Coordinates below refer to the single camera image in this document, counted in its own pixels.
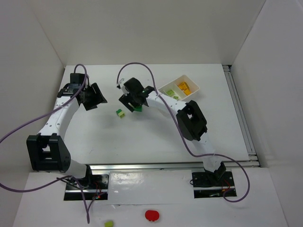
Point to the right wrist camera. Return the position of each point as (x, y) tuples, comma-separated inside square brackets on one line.
[(120, 83)]

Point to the light green brick foreground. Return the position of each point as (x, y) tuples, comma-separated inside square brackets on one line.
[(109, 223)]

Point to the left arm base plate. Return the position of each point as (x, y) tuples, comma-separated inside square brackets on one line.
[(96, 189)]

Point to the aluminium rail front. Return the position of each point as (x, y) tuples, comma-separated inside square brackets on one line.
[(191, 165)]

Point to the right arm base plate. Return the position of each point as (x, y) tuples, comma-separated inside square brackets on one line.
[(203, 188)]

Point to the white divided sorting tray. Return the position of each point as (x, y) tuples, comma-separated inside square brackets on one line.
[(174, 86)]

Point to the red round object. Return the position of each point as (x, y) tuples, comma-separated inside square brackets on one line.
[(152, 215)]

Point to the yellow lego brick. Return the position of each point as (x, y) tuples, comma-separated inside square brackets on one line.
[(183, 86)]

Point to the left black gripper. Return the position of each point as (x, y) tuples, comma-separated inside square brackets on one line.
[(92, 97)]

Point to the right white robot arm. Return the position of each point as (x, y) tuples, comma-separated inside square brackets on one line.
[(190, 121)]

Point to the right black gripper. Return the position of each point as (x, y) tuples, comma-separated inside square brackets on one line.
[(129, 102)]

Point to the aluminium rail right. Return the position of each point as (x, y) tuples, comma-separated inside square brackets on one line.
[(239, 110)]

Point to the aluminium rail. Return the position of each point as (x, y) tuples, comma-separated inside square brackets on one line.
[(239, 110), (191, 165)]

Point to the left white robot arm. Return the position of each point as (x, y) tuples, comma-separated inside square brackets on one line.
[(47, 150)]

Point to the light green bottom brick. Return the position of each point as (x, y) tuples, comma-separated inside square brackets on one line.
[(121, 114)]

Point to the dark green base brick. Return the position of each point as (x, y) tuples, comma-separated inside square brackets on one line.
[(138, 109)]

